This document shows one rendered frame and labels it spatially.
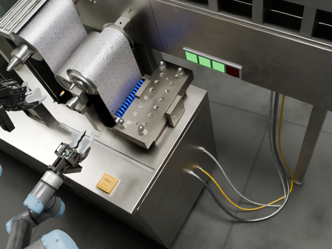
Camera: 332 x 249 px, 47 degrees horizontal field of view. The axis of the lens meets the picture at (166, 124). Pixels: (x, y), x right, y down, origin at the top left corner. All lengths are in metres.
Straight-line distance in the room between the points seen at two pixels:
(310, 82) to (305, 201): 1.27
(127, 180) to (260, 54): 0.75
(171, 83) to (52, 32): 0.54
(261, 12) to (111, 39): 0.60
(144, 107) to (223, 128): 1.16
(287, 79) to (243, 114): 1.39
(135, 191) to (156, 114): 0.34
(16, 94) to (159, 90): 0.65
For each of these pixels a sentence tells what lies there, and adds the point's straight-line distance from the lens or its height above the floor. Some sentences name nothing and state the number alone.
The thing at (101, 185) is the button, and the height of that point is 0.92.
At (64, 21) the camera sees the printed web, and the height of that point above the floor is 1.35.
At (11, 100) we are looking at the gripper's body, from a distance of 1.29.
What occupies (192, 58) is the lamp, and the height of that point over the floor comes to 1.18.
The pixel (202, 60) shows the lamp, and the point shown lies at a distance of 1.52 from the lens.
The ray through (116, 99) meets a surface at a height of 1.08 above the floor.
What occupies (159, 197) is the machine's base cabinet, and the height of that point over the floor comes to 0.71.
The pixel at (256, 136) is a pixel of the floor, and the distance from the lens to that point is 2.67.
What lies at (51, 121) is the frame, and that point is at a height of 0.92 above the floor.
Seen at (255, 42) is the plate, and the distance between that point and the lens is 1.31.
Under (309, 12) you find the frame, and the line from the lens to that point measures 1.15.
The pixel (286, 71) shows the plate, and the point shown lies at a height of 1.28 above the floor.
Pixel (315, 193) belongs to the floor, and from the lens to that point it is 2.54.
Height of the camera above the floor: 2.36
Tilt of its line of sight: 58 degrees down
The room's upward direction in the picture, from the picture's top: 20 degrees counter-clockwise
